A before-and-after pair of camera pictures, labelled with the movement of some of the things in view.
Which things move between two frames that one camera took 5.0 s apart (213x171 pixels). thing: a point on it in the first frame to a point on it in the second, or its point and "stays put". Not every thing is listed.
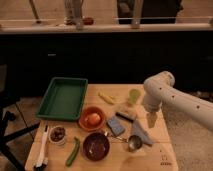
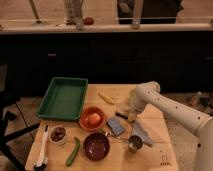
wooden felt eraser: [125, 116] stays put
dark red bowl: [96, 146] stays put
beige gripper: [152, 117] to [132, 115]
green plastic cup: [134, 94] stays put
